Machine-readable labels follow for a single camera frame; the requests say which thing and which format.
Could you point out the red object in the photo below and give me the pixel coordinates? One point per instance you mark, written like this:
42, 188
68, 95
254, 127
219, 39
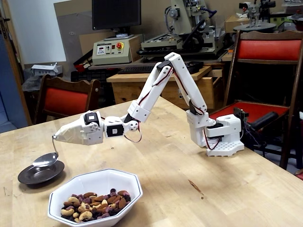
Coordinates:
300, 176

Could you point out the white octagonal bowl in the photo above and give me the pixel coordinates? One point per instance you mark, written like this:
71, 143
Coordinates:
94, 179

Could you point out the large wooden red-cushion chair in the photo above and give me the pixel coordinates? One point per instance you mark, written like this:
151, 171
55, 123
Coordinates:
267, 49

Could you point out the blue door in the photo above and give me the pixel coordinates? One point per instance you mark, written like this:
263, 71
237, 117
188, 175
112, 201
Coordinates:
9, 94

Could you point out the clear plastic bag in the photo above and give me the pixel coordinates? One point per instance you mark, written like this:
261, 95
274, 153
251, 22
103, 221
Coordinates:
30, 84

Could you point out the brown cardboard box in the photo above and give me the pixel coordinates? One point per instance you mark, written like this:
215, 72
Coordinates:
233, 23

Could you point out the light wooden workbench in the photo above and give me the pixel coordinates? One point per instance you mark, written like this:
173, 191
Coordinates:
125, 87

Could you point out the white board panel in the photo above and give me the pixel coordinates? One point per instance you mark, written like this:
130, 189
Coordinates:
35, 30

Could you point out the beige milling machine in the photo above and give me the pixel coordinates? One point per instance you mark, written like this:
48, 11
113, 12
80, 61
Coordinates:
182, 19

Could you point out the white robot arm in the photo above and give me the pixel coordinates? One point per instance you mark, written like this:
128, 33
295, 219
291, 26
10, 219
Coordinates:
189, 87

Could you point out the grey board panel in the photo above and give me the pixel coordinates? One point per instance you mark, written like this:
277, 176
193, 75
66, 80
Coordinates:
71, 35

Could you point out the brown cardboard sheet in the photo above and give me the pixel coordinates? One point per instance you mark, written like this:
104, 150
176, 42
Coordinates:
86, 45

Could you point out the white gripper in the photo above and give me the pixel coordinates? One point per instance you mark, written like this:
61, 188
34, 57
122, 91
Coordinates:
88, 135

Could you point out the small wooden red-cushion chair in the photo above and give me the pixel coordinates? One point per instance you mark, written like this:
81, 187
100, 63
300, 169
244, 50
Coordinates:
66, 100

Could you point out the beige control box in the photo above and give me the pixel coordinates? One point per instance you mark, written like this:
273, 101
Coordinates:
111, 56

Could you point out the dark round plate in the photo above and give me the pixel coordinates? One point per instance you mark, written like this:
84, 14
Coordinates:
33, 176

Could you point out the white paper model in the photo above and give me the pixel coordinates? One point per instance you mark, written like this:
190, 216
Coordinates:
45, 69

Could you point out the robot controller circuit board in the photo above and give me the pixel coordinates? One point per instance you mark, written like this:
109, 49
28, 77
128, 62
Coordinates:
240, 113

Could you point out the green box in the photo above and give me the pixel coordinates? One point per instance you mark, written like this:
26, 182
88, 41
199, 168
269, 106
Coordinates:
281, 20

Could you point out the black red-edged case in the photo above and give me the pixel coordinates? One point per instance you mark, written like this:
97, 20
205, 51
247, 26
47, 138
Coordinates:
81, 65

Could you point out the black plastic crate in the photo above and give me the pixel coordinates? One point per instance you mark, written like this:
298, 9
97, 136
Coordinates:
87, 76

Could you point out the black computer monitor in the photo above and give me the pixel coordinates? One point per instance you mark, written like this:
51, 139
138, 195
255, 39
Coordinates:
116, 14

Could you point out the small mechanical device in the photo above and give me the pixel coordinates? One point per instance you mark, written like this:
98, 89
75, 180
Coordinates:
253, 11

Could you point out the mixed nuts and fruit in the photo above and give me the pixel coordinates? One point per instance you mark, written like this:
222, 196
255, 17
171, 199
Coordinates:
94, 208

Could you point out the beige masking tape wrap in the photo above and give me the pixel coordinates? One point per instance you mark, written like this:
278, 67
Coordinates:
73, 137

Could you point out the bent metal spoon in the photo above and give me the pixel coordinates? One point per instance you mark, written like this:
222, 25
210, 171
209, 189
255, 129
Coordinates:
45, 160

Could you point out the black keyboard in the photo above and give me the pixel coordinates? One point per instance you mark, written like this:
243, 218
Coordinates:
137, 69

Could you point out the black plastic tray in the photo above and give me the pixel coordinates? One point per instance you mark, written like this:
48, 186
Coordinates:
195, 67

